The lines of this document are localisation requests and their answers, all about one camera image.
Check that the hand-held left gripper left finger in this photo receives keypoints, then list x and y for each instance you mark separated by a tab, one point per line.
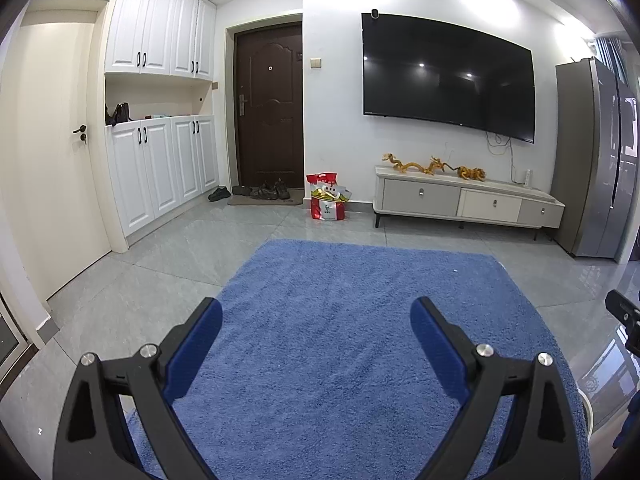
195	350

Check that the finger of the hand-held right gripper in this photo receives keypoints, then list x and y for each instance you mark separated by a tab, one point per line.
630	320

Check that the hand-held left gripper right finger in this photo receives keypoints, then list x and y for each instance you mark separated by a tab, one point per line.
437	350

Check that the white round trash bin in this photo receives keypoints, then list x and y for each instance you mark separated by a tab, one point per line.
586	410

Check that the blue fluffy blanket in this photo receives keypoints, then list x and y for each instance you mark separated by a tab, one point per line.
320	335

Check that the white grey television stand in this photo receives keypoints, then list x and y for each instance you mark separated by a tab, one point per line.
420	197

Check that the grey refrigerator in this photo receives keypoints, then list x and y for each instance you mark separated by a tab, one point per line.
592	170

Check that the dark green shoe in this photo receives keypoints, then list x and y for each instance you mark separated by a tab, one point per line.
220	194

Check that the dark slipper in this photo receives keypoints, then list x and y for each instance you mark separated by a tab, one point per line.
241	190

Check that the brown hiking shoe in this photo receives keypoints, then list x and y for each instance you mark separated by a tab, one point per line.
257	192
270	191
282	188

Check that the grey doormat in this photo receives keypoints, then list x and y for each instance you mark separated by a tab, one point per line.
292	201

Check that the red white shopping bag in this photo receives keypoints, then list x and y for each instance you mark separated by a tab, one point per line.
327	208

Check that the golden tiger figurine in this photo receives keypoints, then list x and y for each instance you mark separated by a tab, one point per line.
471	173

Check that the white base cabinet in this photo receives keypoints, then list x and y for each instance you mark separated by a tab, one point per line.
155	170

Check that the golden dragon figurine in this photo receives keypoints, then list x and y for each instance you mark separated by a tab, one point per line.
400	162
437	165

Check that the dark framed glass door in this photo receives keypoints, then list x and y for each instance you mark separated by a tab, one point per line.
10	335

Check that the red plastic bag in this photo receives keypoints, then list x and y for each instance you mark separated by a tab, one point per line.
322	179

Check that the cream interior door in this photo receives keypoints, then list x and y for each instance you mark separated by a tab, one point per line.
55	185

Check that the dark handbag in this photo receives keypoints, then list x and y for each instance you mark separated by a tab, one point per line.
120	113

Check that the brown entrance door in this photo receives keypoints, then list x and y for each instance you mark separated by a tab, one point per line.
270	110

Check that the blue grey curtain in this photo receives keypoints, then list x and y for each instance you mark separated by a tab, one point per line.
610	57

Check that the large black television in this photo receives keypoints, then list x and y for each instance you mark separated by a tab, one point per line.
445	77

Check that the white wall cabinet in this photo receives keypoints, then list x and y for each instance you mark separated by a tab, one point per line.
155	22

